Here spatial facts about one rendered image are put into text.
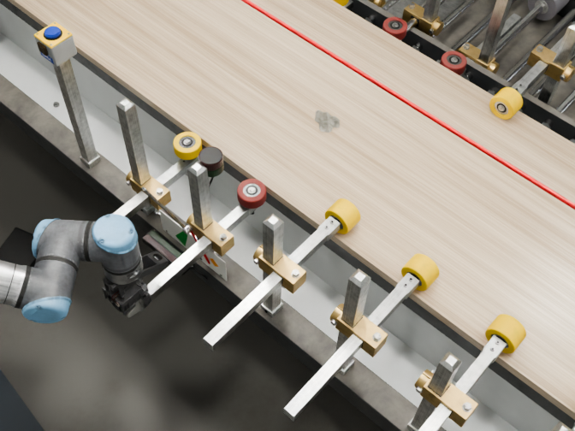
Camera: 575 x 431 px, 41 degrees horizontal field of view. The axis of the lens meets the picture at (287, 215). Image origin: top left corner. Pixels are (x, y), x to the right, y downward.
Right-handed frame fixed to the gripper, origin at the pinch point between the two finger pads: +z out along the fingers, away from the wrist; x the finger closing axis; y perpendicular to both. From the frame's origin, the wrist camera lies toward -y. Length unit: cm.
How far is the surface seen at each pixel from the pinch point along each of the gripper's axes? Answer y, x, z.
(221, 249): -24.5, 4.9, -4.0
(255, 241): -43.9, -0.7, 19.4
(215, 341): -1.3, 26.2, -13.4
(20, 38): -47, -117, 13
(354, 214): -50, 28, -15
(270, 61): -82, -30, -10
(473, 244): -68, 54, -9
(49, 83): -43, -98, 19
